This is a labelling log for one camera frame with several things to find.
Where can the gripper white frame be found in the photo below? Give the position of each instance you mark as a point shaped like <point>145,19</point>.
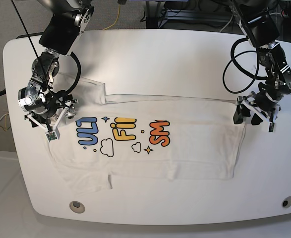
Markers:
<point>49,121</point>
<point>265,110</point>

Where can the white printed T-shirt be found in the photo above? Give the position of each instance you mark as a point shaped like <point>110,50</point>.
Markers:
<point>143,136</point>

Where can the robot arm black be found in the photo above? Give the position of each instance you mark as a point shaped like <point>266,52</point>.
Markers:
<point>260,31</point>
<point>44,107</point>

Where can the black table grommet right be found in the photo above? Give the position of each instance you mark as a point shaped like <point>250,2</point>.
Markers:
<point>286,202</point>

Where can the grey table grommet left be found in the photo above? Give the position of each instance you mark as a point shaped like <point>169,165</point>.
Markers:
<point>77,207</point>

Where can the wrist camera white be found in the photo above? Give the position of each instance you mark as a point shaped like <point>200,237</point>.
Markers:
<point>52,135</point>
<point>271,127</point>

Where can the black aluminium frame rack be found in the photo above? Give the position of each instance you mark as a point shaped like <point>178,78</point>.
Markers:
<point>212,13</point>

